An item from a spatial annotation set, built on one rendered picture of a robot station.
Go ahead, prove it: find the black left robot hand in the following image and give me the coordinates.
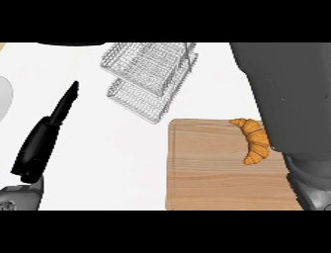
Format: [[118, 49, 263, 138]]
[[9, 80, 80, 185]]

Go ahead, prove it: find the wooden cutting board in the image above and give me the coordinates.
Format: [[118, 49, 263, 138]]
[[166, 119, 303, 211]]

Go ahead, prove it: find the golden croissant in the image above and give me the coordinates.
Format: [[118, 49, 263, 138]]
[[228, 118, 272, 166]]

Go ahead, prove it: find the wire tiered basket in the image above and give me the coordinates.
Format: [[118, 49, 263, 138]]
[[99, 42, 200, 125]]

